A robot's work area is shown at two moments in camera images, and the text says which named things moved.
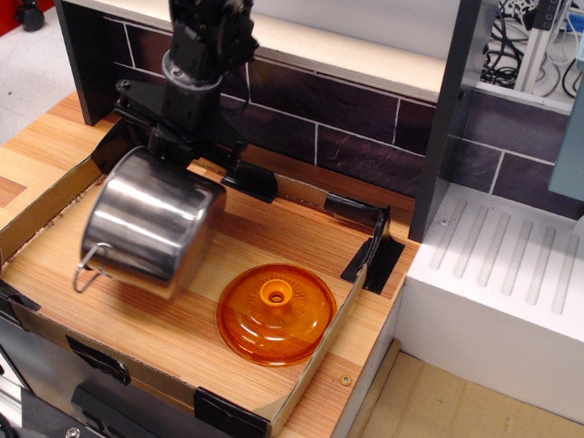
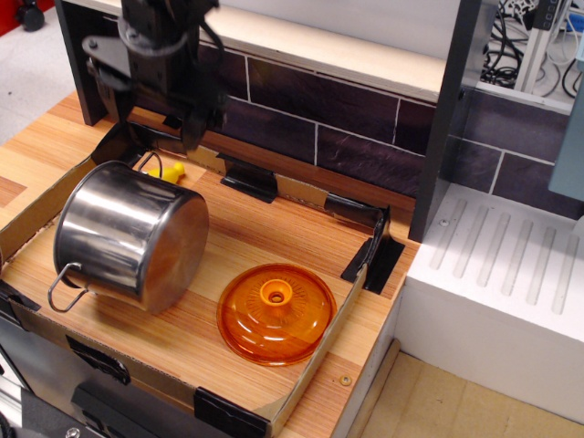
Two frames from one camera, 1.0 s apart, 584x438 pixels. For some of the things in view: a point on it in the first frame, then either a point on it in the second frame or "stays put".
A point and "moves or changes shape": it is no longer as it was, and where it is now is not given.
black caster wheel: (30, 15) stays put
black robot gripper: (185, 117) to (161, 52)
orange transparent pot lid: (275, 314) stays put
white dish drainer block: (495, 297) stays put
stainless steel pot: (149, 224) moves or changes shape
